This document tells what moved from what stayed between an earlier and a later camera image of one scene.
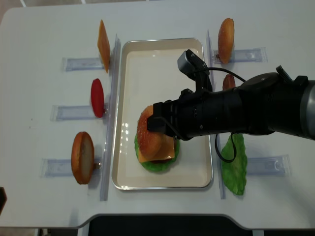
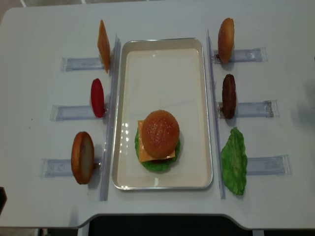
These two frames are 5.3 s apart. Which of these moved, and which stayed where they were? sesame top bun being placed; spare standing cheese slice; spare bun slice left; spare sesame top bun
Moved: sesame top bun being placed
Stayed: spare standing cheese slice; spare sesame top bun; spare bun slice left
